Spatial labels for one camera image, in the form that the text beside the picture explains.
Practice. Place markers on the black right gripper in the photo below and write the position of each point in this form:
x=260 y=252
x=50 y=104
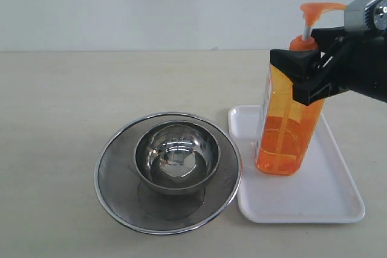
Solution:
x=350 y=63

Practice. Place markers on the orange soap pump bottle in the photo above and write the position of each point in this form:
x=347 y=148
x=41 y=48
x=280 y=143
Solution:
x=286 y=126

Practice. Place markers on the small stainless steel bowl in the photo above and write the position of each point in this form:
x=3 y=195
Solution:
x=177 y=157

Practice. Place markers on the white rectangular plastic tray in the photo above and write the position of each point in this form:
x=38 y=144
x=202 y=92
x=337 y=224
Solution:
x=322 y=191

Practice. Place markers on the large steel mesh strainer basin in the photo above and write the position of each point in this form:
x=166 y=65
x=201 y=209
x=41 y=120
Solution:
x=132 y=203

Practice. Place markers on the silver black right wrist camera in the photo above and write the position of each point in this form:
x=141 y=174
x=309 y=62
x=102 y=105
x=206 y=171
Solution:
x=365 y=18

